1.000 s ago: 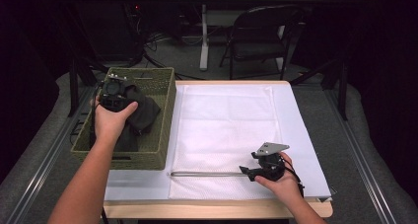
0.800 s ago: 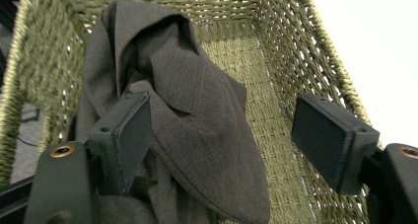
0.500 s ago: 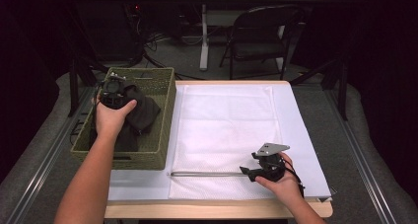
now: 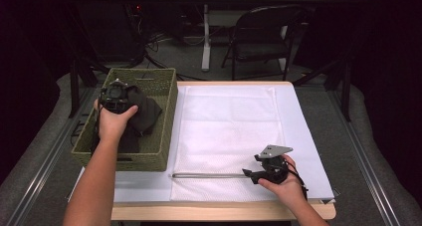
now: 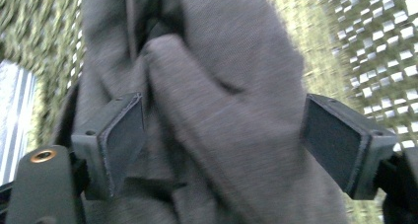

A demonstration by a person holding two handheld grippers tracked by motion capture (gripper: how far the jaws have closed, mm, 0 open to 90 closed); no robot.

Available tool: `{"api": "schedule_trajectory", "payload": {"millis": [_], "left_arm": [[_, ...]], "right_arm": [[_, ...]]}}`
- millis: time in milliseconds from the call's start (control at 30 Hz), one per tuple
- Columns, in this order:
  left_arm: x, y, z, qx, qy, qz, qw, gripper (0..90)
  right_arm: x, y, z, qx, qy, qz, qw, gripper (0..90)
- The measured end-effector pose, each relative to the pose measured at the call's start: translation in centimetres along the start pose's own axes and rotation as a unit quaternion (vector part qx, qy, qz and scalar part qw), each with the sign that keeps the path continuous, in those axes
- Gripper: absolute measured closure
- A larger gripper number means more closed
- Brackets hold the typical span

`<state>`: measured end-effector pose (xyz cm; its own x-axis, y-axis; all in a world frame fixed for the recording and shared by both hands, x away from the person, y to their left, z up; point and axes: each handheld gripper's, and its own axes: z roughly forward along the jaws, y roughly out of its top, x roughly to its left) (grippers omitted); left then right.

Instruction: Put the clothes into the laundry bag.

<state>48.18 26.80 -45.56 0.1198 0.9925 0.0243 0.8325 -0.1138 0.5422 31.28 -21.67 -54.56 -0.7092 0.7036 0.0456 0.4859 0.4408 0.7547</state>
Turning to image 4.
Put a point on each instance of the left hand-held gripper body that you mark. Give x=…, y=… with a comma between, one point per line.
x=114, y=95

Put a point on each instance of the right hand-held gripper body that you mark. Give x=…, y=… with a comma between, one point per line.
x=273, y=171

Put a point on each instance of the dark cloth garment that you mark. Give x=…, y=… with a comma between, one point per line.
x=146, y=110

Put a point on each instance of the green woven basket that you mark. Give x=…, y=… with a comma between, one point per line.
x=159, y=86

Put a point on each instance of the white mesh laundry bag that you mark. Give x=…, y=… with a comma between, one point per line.
x=225, y=126

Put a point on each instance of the person's right hand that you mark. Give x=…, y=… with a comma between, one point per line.
x=287, y=189

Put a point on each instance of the person's left hand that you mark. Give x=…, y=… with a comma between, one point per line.
x=112, y=126

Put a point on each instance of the white board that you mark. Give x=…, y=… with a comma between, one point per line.
x=305, y=146

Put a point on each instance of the black metal stand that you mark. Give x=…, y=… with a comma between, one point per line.
x=74, y=86
x=345, y=86

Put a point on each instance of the white desk leg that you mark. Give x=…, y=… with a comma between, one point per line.
x=206, y=37

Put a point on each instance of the black folding chair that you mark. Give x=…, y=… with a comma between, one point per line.
x=262, y=50

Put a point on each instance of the metal floor rail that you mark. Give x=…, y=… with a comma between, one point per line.
x=361, y=159
x=49, y=159

